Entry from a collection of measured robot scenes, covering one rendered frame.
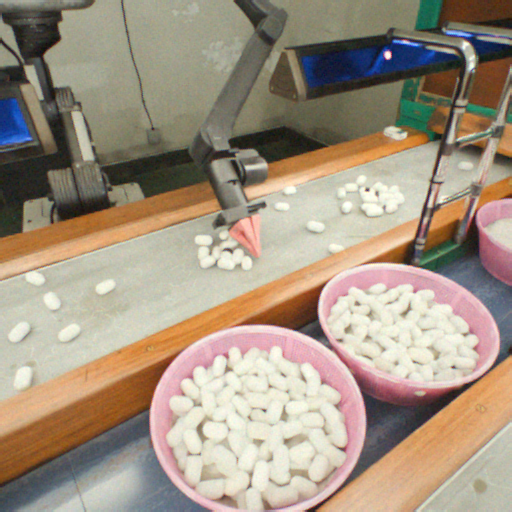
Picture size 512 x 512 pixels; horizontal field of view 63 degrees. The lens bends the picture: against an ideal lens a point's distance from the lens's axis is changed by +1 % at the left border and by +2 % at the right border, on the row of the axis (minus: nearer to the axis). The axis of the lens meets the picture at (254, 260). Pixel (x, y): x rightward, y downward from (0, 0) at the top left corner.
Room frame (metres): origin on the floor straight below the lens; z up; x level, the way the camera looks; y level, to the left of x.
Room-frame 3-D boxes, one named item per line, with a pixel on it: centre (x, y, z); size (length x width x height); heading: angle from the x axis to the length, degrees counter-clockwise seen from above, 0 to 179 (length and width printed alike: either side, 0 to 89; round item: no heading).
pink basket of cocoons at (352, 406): (0.32, 0.00, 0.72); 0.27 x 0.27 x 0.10
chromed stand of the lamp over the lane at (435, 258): (0.79, -0.34, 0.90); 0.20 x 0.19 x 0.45; 124
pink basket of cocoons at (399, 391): (0.48, -0.24, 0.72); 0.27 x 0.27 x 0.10
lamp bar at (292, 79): (0.86, -0.30, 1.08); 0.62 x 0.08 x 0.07; 124
